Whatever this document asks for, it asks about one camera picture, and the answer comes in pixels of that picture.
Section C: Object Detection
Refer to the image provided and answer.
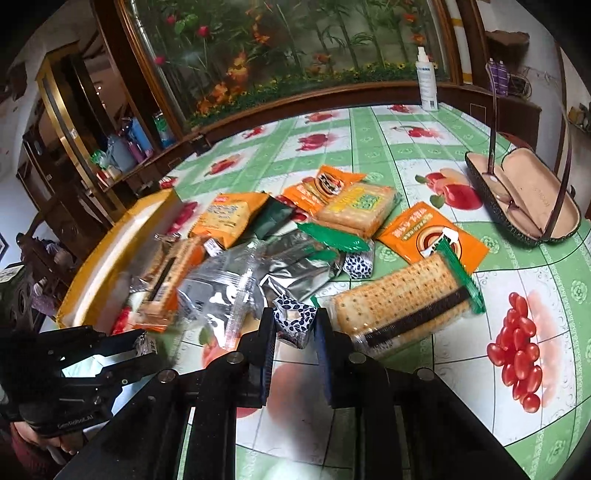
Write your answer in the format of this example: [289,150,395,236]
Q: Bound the long cracker pack green ends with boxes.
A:
[320,238,486,359]

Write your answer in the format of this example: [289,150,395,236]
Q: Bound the blue white patterned candy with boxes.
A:
[273,295,318,349]

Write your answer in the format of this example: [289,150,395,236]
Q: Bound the clear silver snack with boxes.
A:
[177,241,267,351]

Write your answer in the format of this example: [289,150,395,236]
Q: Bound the silver foil snack bag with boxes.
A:
[259,229,345,304]

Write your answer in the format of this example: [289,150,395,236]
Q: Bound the cracker pack orange ends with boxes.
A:
[129,236,206,332]

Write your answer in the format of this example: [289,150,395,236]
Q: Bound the orange cheese biscuit bag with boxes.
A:
[188,192,270,250]

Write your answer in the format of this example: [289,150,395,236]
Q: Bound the person's left hand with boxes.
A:
[10,422,87,465]

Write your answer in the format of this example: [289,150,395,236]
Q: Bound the yellow cardboard box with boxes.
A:
[56,189,183,333]

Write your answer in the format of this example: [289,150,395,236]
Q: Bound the orange round-logo snack packet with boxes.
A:
[377,202,489,274]

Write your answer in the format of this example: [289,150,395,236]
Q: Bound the yellow green biscuit pack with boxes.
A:
[314,182,398,239]

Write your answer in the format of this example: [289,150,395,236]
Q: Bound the dark green snack packet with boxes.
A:
[252,197,294,240]

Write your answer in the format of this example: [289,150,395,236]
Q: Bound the small orange logo snack packet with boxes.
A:
[283,165,366,215]

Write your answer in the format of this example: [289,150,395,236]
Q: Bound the dark-framed eyeglasses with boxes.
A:
[478,65,581,246]

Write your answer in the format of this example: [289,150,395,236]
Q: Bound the open glasses case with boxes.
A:
[465,148,582,247]

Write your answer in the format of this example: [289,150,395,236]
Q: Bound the wooden display shelf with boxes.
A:
[36,42,190,224]

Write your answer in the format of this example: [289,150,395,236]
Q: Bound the white spray bottle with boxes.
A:
[416,46,439,111]

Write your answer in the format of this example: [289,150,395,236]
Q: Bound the flower aquarium display panel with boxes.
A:
[114,0,463,135]

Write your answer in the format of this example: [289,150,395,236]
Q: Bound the purple bottles pair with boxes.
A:
[488,58,510,97]

